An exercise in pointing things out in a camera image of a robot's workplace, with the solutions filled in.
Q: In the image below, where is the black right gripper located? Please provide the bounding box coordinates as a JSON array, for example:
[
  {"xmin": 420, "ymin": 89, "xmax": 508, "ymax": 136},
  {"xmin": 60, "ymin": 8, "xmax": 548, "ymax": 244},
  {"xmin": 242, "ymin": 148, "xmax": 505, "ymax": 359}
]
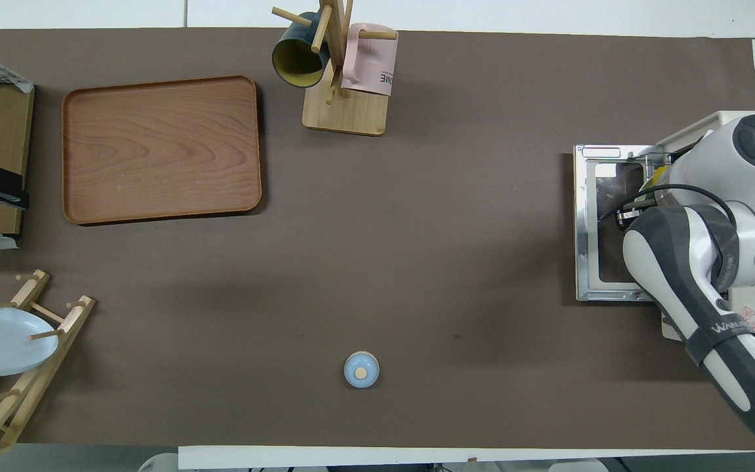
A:
[{"xmin": 615, "ymin": 195, "xmax": 659, "ymax": 230}]

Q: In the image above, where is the glass oven door with handle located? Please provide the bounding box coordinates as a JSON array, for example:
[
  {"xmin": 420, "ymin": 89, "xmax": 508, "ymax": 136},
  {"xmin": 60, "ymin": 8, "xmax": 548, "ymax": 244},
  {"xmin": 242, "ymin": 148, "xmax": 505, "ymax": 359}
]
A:
[{"xmin": 573, "ymin": 144, "xmax": 665, "ymax": 303}]

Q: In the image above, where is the brown wooden serving tray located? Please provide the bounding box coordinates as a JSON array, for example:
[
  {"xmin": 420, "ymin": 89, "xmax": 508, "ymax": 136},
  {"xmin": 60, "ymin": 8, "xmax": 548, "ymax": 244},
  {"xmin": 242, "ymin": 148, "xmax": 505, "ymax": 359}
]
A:
[{"xmin": 62, "ymin": 75, "xmax": 263, "ymax": 226}]

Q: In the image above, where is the wooden dish rack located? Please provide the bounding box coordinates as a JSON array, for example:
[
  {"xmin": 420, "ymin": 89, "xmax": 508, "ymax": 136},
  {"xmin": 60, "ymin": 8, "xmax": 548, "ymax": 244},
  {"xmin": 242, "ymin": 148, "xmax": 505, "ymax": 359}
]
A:
[{"xmin": 0, "ymin": 269, "xmax": 96, "ymax": 469}]

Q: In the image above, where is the large brown table mat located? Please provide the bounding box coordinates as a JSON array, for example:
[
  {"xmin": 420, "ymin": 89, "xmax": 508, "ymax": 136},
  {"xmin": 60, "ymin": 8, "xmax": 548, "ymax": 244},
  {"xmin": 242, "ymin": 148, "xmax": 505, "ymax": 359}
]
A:
[{"xmin": 0, "ymin": 28, "xmax": 755, "ymax": 453}]

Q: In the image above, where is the pink mug with lettering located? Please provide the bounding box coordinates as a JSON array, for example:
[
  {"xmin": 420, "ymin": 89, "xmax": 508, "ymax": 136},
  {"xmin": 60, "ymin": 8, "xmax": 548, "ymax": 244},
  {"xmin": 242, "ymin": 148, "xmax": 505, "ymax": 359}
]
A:
[{"xmin": 341, "ymin": 23, "xmax": 399, "ymax": 97}]

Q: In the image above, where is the white round base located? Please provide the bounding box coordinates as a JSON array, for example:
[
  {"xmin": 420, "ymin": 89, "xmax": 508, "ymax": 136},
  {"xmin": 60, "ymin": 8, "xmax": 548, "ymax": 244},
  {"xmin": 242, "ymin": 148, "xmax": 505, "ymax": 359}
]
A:
[{"xmin": 138, "ymin": 452, "xmax": 180, "ymax": 472}]

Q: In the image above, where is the wooden mug tree stand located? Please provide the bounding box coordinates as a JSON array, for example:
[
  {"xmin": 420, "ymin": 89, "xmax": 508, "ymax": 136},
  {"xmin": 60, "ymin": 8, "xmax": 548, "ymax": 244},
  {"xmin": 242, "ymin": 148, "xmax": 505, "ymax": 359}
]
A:
[{"xmin": 271, "ymin": 0, "xmax": 398, "ymax": 137}]

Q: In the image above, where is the blue jar with wooden lid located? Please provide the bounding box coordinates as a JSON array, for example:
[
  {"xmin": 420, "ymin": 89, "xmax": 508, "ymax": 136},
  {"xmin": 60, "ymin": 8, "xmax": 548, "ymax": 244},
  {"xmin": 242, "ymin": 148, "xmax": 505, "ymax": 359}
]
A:
[{"xmin": 343, "ymin": 351, "xmax": 381, "ymax": 389}]

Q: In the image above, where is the dark green mug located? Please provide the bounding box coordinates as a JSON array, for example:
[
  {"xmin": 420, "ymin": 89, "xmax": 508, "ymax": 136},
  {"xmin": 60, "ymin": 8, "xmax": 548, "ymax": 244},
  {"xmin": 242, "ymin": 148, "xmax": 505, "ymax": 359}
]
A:
[{"xmin": 272, "ymin": 12, "xmax": 331, "ymax": 89}]

